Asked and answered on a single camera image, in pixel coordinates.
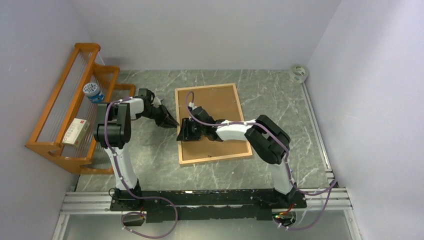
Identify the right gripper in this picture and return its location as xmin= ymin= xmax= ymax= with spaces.
xmin=177 ymin=117 xmax=206 ymax=141

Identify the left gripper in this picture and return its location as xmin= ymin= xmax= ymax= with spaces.
xmin=137 ymin=104 xmax=180 ymax=129

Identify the brown backing board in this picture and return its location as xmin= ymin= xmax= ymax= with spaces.
xmin=175 ymin=83 xmax=253 ymax=166

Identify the light wooden picture frame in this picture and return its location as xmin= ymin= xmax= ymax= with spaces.
xmin=175 ymin=83 xmax=253 ymax=166

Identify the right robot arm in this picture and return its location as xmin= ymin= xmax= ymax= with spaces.
xmin=176 ymin=104 xmax=296 ymax=208

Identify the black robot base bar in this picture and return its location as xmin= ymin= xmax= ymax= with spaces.
xmin=109 ymin=188 xmax=307 ymax=223

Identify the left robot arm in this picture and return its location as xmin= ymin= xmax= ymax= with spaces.
xmin=93 ymin=88 xmax=179 ymax=210

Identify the blue white round can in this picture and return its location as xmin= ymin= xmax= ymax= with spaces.
xmin=82 ymin=82 xmax=105 ymax=104

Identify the small white green box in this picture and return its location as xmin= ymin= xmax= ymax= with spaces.
xmin=61 ymin=118 xmax=90 ymax=147

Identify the orange wooden rack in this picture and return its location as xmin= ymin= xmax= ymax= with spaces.
xmin=25 ymin=42 xmax=136 ymax=175

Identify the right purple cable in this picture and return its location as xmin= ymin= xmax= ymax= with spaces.
xmin=184 ymin=91 xmax=339 ymax=232

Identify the aluminium rail frame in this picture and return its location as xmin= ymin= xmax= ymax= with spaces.
xmin=56 ymin=83 xmax=353 ymax=233

